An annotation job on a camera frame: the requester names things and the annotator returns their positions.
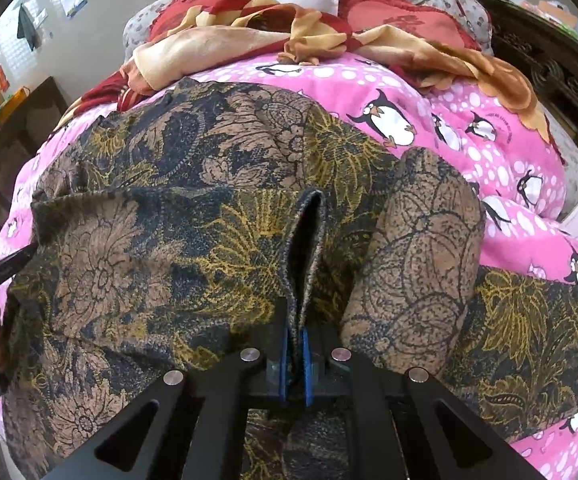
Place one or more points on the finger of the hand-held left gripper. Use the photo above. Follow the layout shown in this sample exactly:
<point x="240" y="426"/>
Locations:
<point x="4" y="267"/>

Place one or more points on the dark hanging cloth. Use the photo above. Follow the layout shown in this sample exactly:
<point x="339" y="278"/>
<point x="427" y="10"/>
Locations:
<point x="26" y="25"/>

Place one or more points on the dark wooden table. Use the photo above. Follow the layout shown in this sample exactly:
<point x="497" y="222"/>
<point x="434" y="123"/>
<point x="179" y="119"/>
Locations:
<point x="24" y="125"/>

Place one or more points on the pink penguin print blanket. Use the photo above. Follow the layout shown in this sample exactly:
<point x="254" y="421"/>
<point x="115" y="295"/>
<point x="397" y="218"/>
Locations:
<point x="469" y="110"/>

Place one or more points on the yellow box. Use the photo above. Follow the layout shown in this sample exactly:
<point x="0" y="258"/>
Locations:
<point x="11" y="99"/>

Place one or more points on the red and beige blanket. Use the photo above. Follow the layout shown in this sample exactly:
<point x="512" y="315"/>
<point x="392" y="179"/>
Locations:
<point x="269" y="25"/>

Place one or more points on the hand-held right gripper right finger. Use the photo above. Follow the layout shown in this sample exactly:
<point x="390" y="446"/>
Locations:
<point x="308" y="370"/>

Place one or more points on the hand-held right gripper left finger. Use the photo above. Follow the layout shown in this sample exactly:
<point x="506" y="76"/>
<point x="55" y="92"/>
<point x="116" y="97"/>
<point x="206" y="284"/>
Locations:
<point x="284" y="370"/>

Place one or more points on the dark carved wooden headboard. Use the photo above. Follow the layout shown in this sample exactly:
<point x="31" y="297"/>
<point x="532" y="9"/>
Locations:
<point x="544" y="60"/>

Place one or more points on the brown batik patterned garment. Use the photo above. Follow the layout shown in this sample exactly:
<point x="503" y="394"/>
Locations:
<point x="169" y="220"/>

